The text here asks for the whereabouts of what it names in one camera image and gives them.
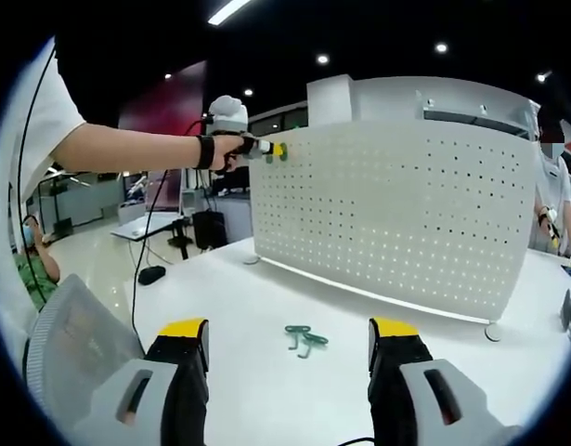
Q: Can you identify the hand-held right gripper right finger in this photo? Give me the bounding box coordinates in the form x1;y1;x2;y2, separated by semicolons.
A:
368;317;523;446

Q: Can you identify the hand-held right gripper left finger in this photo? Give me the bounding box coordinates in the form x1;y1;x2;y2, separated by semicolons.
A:
73;318;210;446

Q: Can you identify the white perforated mounting plate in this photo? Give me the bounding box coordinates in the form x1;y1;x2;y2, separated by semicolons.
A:
248;119;539;344

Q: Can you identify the person's left hand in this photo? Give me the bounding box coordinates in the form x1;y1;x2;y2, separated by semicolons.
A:
212;136;246;174

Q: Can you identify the black wristband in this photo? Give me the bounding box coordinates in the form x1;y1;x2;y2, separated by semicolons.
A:
195;134;216;169

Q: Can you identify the black monitor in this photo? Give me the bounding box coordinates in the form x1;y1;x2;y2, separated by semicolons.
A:
210;167;253;196

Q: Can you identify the grey mesh office chair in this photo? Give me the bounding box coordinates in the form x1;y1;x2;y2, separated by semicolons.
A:
22;273;147;419

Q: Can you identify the laptop with lit screen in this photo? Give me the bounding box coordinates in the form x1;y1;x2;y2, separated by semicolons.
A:
144;167;183;213

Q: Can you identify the black computer tower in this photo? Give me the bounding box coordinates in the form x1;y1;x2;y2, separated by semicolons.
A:
191;209;229;251

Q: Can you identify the linear ceiling light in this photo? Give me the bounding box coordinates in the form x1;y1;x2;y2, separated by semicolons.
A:
208;0;253;25

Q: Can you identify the black computer mouse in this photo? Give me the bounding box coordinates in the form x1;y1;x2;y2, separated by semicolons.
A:
138;265;166;285

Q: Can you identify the white desk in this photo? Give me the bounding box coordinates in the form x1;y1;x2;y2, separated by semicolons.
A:
110;211;207;261

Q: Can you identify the dark grey curved stand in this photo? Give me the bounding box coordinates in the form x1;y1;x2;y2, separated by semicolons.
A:
559;288;571;332

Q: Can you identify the grey metal shelf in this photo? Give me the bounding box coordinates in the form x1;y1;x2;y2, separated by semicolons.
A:
422;90;541;140

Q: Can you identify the large red wall screen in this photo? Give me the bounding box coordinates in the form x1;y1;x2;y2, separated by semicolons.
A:
117;59;208;136

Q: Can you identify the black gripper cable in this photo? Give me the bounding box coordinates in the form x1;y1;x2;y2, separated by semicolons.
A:
131;118;216;357

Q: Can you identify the black chest cable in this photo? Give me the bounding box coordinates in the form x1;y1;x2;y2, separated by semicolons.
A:
15;44;58;310

